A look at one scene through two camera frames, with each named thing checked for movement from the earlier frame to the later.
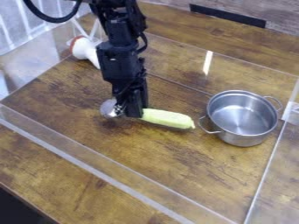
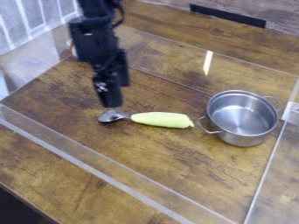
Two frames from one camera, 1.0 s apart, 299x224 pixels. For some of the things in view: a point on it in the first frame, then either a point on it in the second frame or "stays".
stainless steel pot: [240, 115] stays
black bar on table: [198, 9] stays
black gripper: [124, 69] -> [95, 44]
